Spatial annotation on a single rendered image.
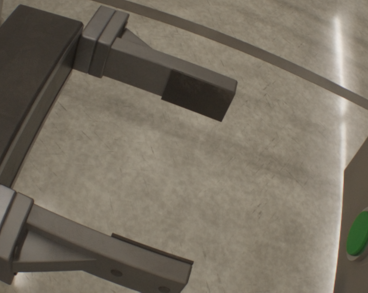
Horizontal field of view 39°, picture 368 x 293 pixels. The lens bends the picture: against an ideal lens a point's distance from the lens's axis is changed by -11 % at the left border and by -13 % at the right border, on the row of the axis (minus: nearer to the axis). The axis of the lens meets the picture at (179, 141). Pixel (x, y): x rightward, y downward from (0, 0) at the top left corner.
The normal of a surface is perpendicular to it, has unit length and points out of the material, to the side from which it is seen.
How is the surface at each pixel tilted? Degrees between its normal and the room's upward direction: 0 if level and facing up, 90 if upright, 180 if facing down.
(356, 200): 90
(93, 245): 0
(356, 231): 90
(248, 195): 0
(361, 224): 90
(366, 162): 90
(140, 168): 0
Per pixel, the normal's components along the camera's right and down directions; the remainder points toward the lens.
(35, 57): 0.28, -0.63
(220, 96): -0.22, 0.69
